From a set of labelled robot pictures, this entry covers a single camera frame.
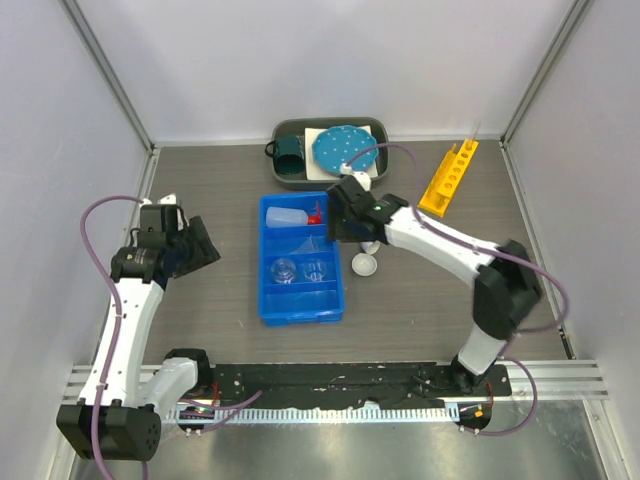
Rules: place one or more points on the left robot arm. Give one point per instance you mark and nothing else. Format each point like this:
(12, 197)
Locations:
(116, 416)

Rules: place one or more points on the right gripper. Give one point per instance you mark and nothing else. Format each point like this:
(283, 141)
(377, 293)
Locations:
(336, 229)

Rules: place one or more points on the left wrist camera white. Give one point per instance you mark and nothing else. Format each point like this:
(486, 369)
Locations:
(170, 199)

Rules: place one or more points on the blue dotted plate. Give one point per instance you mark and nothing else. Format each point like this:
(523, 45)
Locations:
(328, 148)

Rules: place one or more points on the white squeeze bottle red cap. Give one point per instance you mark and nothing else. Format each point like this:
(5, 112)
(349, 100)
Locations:
(295, 215)

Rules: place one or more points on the yellow test tube rack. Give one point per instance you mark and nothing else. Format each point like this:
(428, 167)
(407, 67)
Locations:
(445, 182)

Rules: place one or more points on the white evaporating dish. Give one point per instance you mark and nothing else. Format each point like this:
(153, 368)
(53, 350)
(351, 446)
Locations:
(364, 265)

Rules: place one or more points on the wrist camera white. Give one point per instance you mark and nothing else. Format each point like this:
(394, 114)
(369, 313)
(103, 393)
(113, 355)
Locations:
(361, 177)
(170, 199)

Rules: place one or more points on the white slotted cable duct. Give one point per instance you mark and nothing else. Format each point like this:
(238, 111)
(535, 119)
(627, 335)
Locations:
(369, 413)

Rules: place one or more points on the clear plastic funnel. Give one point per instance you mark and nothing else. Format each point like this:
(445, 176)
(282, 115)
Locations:
(313, 244)

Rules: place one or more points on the blue plastic divided bin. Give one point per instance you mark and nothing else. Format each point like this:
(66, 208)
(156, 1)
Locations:
(300, 275)

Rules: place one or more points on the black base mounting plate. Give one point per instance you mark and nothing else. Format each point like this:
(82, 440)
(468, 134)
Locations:
(338, 386)

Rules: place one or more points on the white square paper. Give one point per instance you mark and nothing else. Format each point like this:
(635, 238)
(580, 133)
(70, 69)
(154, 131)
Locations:
(378, 132)

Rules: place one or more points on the clear glass test tube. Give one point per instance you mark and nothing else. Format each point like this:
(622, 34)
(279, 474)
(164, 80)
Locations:
(474, 132)

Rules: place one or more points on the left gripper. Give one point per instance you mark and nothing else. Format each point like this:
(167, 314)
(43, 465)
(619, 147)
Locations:
(204, 252)

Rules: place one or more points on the grey plastic tray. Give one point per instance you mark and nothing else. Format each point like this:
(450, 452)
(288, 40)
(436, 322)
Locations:
(373, 161)

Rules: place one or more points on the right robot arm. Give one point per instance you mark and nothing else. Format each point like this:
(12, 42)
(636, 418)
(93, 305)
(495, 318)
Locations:
(505, 289)

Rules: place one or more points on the clear round glass flask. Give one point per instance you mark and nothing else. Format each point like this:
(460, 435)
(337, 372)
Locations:
(283, 271)

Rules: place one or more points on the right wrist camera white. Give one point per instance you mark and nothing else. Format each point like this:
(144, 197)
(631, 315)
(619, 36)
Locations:
(361, 177)

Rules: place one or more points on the dark green mug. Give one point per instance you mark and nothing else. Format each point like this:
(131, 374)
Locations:
(287, 155)

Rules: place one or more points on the clear plastic beaker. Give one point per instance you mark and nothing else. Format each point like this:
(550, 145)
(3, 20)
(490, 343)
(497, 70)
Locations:
(315, 270)

